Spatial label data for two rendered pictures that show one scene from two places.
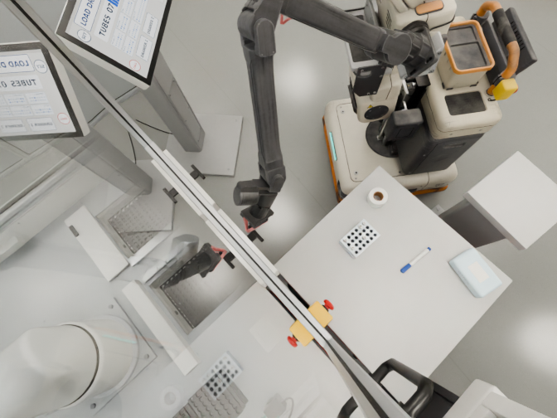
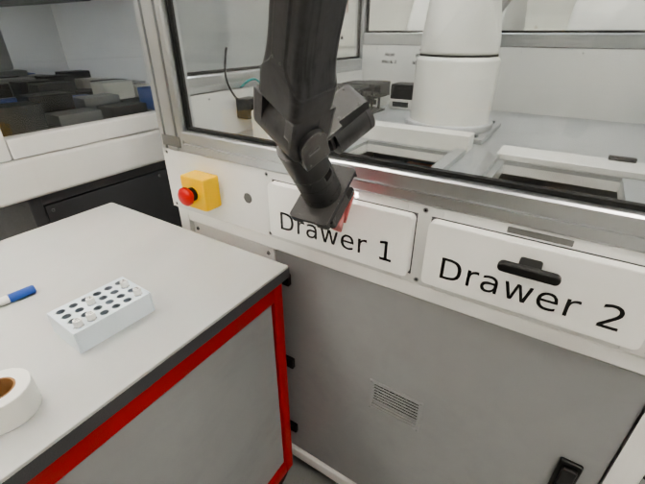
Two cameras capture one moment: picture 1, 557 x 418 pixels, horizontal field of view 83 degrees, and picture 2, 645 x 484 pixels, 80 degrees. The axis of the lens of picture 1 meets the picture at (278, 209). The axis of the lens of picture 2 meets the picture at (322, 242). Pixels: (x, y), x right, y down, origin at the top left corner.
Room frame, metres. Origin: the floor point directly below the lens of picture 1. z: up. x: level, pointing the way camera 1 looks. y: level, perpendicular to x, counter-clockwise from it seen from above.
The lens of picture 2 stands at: (0.78, -0.16, 1.18)
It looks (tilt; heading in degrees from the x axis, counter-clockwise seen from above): 29 degrees down; 154
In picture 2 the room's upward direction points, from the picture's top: straight up
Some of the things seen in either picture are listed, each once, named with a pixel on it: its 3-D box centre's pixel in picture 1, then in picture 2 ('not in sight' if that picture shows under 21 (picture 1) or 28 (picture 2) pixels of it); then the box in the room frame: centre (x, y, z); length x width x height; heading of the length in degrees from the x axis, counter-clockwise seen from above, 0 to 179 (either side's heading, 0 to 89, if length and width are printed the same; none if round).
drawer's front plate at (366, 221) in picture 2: (248, 243); (334, 225); (0.23, 0.13, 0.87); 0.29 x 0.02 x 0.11; 32
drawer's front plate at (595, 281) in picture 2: (192, 182); (526, 278); (0.50, 0.29, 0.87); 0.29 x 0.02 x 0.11; 32
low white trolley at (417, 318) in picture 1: (367, 280); (114, 421); (0.04, -0.35, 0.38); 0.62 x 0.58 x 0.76; 32
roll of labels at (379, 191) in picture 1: (377, 197); (2, 400); (0.32, -0.38, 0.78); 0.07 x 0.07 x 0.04
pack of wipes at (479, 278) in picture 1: (474, 272); not in sight; (-0.02, -0.63, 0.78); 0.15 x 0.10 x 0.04; 20
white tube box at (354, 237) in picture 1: (359, 239); (104, 311); (0.18, -0.27, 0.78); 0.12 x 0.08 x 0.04; 120
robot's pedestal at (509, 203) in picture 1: (469, 222); not in sight; (0.21, -0.91, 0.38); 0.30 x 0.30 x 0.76; 26
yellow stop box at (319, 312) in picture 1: (320, 313); (200, 190); (-0.04, -0.06, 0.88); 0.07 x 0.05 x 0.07; 32
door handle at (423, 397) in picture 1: (399, 381); not in sight; (-0.13, -0.11, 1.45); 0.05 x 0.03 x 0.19; 122
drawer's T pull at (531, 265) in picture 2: (195, 173); (529, 268); (0.51, 0.27, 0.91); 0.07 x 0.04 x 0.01; 32
